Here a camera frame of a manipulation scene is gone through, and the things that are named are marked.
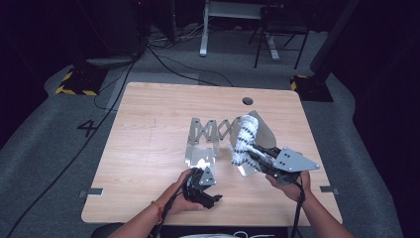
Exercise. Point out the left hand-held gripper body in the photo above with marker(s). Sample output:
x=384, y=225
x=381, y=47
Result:
x=198, y=188

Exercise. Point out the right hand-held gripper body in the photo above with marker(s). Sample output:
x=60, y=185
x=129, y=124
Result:
x=290, y=162

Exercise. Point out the white black striped cloth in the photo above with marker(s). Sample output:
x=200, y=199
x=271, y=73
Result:
x=244, y=139

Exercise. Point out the expandable metal divider rack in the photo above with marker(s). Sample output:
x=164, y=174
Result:
x=201, y=155

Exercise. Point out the person's left hand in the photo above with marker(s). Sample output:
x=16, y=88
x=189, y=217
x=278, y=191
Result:
x=180, y=201

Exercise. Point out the person's right hand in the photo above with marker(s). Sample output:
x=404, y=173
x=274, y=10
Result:
x=290, y=191

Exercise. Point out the person's dark printed clothing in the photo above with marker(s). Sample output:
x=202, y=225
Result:
x=171, y=232

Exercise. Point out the grey tape strip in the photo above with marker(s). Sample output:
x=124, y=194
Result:
x=90, y=192
x=328, y=190

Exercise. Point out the black folding chair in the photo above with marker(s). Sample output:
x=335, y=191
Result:
x=284, y=23

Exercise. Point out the grey flat stand base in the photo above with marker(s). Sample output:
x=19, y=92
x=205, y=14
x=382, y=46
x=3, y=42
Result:
x=110, y=61

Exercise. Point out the black yellow striped stand base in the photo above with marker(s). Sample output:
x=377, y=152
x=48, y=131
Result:
x=79, y=82

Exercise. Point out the black post with striped base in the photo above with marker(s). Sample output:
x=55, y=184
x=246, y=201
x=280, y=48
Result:
x=313, y=87

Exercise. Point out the white desk frame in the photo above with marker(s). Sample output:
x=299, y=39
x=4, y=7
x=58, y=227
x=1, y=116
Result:
x=204, y=33

